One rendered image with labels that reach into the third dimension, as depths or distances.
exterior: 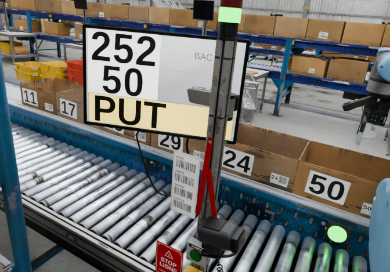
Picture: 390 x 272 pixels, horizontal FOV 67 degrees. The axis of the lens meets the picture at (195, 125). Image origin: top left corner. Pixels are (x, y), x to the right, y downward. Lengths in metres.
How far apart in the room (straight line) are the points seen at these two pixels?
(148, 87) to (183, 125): 0.15
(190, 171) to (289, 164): 0.65
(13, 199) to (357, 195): 1.20
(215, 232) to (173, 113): 0.35
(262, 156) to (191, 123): 0.59
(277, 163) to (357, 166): 0.43
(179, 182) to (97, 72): 0.41
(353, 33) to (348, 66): 0.58
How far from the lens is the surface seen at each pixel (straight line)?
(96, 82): 0.95
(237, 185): 1.43
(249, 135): 1.70
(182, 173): 0.84
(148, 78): 0.88
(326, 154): 1.64
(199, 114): 0.87
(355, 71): 5.54
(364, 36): 5.77
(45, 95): 2.27
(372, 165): 1.65
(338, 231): 1.39
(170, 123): 0.89
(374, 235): 0.47
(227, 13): 0.69
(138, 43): 0.88
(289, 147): 1.66
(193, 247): 0.92
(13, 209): 0.61
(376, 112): 1.32
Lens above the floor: 1.60
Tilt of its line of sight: 20 degrees down
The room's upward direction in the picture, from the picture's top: 5 degrees clockwise
